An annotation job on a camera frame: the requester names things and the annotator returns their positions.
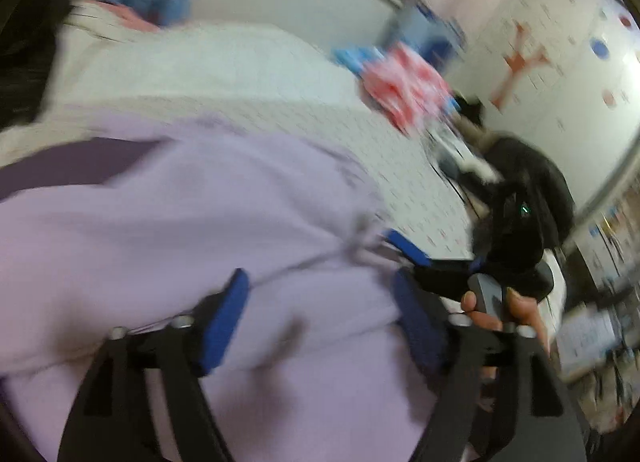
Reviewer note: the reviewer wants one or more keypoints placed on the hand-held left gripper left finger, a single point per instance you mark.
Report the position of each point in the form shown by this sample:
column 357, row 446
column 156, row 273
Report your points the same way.
column 226, row 317

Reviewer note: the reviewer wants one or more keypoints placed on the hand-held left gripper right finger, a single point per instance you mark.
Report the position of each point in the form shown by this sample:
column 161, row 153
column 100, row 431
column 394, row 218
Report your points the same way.
column 419, row 327

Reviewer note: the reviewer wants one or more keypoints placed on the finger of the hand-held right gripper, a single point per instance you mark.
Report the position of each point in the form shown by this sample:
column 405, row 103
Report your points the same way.
column 407, row 248

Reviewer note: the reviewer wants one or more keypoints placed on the lilac and purple jacket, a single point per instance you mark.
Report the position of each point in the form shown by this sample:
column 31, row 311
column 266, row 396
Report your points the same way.
column 200, row 222

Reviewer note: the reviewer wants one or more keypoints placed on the person's right hand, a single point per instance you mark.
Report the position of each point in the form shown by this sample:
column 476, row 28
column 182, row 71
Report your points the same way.
column 525, row 314

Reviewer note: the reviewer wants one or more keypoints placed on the cherry print bed sheet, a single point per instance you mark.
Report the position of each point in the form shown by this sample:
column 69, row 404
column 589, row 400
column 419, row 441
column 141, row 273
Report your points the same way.
column 400, row 172

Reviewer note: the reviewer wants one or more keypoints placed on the black coat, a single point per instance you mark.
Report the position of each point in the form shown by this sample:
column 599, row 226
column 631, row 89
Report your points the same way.
column 545, row 172

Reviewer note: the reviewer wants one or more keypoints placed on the white power strip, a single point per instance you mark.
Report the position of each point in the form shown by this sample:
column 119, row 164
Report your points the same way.
column 475, row 165

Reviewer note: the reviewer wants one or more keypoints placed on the small dark object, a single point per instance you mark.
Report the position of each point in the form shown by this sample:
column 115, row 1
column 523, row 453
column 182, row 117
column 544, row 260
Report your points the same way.
column 471, row 110

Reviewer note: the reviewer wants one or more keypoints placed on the pink checked plastic bag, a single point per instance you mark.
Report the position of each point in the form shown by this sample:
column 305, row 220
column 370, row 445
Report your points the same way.
column 410, row 85

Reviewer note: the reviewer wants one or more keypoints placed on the blue patterned bag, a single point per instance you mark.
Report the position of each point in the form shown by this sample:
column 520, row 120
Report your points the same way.
column 355, row 58

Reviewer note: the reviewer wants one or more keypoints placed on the white wardrobe with tree sticker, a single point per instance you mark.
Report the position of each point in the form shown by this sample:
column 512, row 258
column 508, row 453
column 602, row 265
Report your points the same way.
column 560, row 67

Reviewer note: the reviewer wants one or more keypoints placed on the pink and blue cartoon curtain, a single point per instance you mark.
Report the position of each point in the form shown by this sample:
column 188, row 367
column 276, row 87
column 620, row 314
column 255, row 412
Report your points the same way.
column 440, row 27

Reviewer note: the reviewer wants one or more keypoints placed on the white striped duvet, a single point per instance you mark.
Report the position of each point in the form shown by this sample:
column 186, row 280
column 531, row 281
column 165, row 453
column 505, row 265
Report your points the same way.
column 225, row 62

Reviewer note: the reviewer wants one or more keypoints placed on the pink pillow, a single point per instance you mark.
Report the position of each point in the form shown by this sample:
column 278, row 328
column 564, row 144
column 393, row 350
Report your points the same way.
column 130, row 17

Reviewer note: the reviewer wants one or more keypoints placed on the black puffer jacket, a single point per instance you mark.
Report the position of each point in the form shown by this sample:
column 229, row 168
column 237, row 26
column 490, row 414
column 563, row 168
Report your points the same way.
column 30, row 52

